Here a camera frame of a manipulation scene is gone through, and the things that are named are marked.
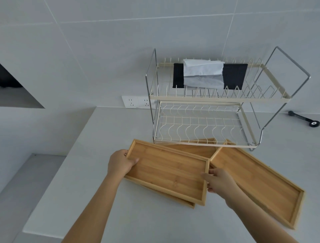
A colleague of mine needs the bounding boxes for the person's right hand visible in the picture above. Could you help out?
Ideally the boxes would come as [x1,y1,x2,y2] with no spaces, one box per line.
[201,168,241,201]

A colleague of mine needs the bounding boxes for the person's left hand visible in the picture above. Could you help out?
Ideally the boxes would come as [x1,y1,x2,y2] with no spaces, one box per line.
[107,149,139,180]

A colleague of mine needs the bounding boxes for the bamboo wooden tray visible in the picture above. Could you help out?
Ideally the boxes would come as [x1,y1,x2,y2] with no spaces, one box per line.
[124,139,210,207]
[162,138,218,159]
[209,139,306,230]
[136,183,196,210]

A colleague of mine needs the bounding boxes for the person's right forearm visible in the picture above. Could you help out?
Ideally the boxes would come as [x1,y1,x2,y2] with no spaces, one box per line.
[224,188,300,243]

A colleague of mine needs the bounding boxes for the person's left forearm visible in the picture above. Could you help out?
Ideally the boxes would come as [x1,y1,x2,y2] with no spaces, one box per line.
[61,173,125,243]

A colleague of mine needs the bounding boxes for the white tissue pack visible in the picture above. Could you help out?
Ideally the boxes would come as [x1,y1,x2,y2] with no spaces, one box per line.
[183,59,225,89]

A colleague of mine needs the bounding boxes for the black cloth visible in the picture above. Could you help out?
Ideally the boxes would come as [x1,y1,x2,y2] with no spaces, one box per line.
[173,63,249,91]

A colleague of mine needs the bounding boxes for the two-tier wire dish rack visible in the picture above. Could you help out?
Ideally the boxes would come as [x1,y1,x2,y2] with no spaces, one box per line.
[145,46,311,152]

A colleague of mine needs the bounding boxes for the white wall power socket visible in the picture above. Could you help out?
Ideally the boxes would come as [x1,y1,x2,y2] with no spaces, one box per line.
[121,95,152,109]

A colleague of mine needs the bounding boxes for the black handle tool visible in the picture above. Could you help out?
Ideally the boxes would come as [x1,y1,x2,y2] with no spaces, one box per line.
[288,110,320,128]

